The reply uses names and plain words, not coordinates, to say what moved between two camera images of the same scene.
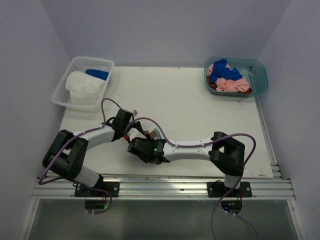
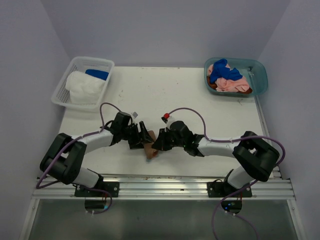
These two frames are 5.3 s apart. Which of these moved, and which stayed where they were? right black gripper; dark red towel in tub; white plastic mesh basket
Moved: right black gripper
Stayed: dark red towel in tub; white plastic mesh basket
